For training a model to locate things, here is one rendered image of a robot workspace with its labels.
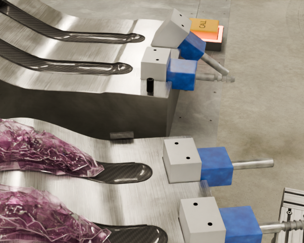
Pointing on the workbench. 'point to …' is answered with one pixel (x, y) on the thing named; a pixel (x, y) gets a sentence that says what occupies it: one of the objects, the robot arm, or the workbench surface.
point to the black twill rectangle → (121, 135)
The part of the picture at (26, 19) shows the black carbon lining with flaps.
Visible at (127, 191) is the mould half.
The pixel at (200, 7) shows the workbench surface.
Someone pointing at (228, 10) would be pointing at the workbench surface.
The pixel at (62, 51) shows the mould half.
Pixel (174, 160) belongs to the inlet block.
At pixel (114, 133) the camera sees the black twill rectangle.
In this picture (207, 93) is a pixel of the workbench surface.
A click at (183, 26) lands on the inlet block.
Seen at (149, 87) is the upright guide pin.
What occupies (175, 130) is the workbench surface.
